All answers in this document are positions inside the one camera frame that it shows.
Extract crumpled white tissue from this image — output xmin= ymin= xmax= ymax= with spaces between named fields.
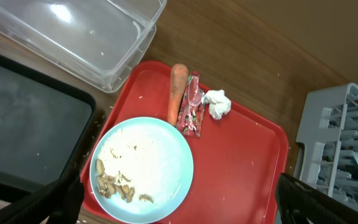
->
xmin=204 ymin=90 xmax=231 ymax=120

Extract clear plastic bin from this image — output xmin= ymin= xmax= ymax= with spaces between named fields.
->
xmin=0 ymin=0 xmax=167 ymax=93

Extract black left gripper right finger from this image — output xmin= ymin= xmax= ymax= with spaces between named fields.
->
xmin=275 ymin=173 xmax=358 ymax=224

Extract food scraps on plate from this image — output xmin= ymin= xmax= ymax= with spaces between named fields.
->
xmin=96 ymin=146 xmax=154 ymax=203

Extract light blue plate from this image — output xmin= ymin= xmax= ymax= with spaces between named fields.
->
xmin=89 ymin=117 xmax=194 ymax=223

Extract grey-blue dishwasher rack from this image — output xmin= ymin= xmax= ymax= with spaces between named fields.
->
xmin=295 ymin=83 xmax=358 ymax=212

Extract black tray bin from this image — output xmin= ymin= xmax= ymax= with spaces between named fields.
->
xmin=0 ymin=55 xmax=96 ymax=202

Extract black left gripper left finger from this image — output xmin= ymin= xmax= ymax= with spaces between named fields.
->
xmin=0 ymin=161 xmax=85 ymax=224

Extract orange carrot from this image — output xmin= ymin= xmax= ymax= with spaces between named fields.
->
xmin=167 ymin=63 xmax=188 ymax=126

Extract red snack wrapper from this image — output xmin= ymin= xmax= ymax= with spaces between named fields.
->
xmin=176 ymin=71 xmax=205 ymax=137

